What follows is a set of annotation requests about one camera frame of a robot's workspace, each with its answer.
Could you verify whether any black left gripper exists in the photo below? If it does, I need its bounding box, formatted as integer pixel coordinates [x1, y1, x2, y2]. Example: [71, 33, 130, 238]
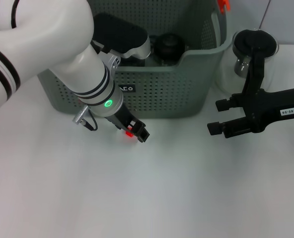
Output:
[104, 105, 150, 144]

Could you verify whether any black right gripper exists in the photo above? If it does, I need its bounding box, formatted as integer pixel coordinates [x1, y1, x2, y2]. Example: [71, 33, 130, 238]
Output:
[207, 86, 294, 139]

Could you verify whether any glass teacup with black sleeve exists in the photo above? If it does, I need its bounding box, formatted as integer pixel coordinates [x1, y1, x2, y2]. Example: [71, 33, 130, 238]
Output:
[119, 56, 146, 67]
[150, 32, 190, 67]

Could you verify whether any grey-green perforated storage bin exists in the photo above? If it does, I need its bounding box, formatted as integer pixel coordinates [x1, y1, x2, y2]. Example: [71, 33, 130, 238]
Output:
[37, 0, 233, 119]

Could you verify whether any orange bin latch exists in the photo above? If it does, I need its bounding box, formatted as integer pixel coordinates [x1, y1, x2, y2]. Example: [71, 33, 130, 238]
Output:
[217, 0, 231, 12]

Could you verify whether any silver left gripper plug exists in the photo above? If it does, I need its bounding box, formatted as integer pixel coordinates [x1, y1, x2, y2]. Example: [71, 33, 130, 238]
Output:
[72, 105, 90, 124]

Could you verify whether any grey left gripper cable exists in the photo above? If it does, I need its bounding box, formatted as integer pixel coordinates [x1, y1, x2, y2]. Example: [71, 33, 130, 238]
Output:
[83, 114, 98, 131]

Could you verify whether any glass teapot with black handle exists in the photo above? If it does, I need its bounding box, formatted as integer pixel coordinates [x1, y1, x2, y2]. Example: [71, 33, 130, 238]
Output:
[215, 28, 280, 96]

